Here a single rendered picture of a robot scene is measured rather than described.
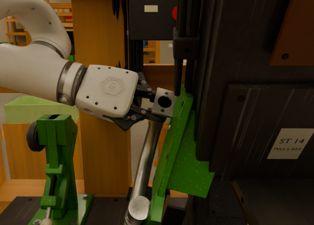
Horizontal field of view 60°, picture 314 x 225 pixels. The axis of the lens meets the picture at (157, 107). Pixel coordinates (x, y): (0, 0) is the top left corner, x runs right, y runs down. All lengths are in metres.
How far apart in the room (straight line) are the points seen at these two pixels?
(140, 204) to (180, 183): 0.07
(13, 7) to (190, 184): 0.39
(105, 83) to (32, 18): 0.18
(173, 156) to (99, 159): 0.46
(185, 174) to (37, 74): 0.31
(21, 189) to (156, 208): 0.65
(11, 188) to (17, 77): 0.57
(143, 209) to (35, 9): 0.39
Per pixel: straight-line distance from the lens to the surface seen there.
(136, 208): 0.47
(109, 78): 0.52
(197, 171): 0.45
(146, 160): 0.60
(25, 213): 0.86
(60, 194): 0.73
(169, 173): 0.44
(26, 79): 0.54
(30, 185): 1.03
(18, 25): 11.26
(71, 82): 0.51
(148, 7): 0.66
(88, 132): 0.84
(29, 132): 0.71
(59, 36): 0.59
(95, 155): 0.86
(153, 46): 7.41
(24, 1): 0.51
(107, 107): 0.49
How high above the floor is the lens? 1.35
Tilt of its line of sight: 14 degrees down
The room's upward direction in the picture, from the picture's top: straight up
